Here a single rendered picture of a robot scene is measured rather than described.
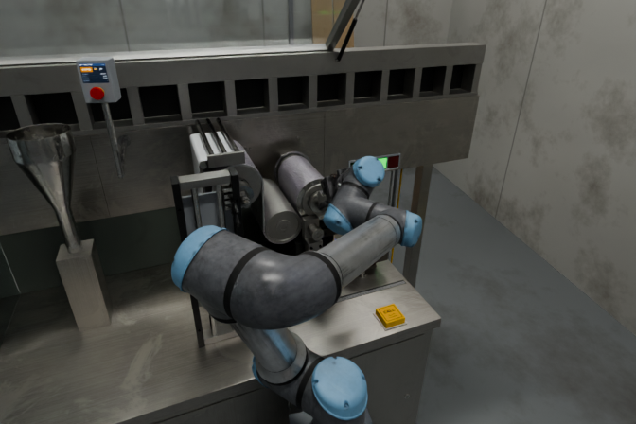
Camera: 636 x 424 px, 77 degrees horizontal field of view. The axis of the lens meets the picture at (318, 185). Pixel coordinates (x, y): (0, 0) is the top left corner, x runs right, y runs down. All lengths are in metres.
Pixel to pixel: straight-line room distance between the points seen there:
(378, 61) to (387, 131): 0.29
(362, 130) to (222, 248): 1.13
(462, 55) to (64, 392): 1.77
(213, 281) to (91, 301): 0.86
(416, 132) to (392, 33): 2.64
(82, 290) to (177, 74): 0.72
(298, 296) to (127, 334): 0.93
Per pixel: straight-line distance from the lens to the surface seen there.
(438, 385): 2.44
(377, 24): 4.30
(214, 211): 1.10
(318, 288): 0.60
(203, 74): 1.42
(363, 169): 0.95
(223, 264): 0.61
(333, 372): 0.94
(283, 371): 0.94
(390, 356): 1.48
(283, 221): 1.29
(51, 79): 1.44
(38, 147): 1.18
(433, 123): 1.85
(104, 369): 1.37
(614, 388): 2.82
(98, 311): 1.46
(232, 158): 1.12
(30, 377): 1.45
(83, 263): 1.36
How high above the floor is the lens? 1.86
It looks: 26 degrees down
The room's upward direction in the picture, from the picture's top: 1 degrees clockwise
